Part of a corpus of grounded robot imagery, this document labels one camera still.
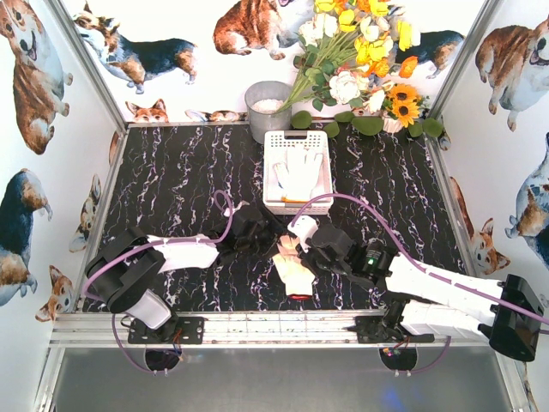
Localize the plain white cotton glove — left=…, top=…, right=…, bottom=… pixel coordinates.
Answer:
left=273, top=254, right=316, bottom=300

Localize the yellow dotted glove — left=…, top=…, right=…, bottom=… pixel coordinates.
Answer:
left=282, top=147, right=323, bottom=203

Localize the blue dotted white glove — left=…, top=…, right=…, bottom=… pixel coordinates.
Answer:
left=274, top=162, right=288, bottom=190

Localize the cream leather glove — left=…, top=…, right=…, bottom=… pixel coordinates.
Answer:
left=277, top=234, right=300, bottom=258

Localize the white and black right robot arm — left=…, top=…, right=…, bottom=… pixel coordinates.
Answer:
left=288, top=224, right=544, bottom=362

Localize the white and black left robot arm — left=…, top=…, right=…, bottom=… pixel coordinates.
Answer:
left=82, top=203, right=285, bottom=341

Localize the white plastic storage basket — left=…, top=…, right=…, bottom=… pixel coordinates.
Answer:
left=262, top=130, right=334, bottom=215

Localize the grey metal bucket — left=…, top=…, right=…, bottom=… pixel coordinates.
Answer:
left=244, top=81, right=292, bottom=142

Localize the artificial flower bouquet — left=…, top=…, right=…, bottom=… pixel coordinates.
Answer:
left=281, top=1, right=443, bottom=138

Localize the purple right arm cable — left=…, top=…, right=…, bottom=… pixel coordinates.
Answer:
left=287, top=193, right=549, bottom=375

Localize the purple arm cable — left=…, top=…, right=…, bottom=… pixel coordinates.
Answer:
left=287, top=193, right=549, bottom=375
left=81, top=191, right=235, bottom=375

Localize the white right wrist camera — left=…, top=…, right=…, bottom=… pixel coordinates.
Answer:
left=287, top=215, right=318, bottom=253

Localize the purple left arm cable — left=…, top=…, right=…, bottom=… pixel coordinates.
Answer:
left=81, top=191, right=235, bottom=375

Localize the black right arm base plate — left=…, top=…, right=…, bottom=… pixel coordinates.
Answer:
left=344, top=316, right=435, bottom=343

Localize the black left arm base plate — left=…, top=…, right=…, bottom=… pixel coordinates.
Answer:
left=128, top=315, right=205, bottom=344

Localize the aluminium front rail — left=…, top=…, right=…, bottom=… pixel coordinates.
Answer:
left=49, top=311, right=514, bottom=348

